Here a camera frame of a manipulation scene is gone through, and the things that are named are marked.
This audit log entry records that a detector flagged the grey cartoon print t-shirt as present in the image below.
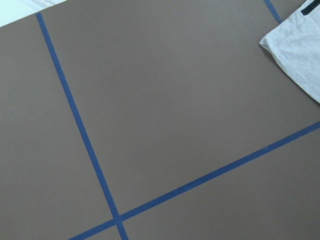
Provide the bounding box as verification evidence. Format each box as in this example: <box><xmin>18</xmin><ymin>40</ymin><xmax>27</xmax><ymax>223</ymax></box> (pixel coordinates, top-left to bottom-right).
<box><xmin>259</xmin><ymin>0</ymin><xmax>320</xmax><ymax>102</ymax></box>

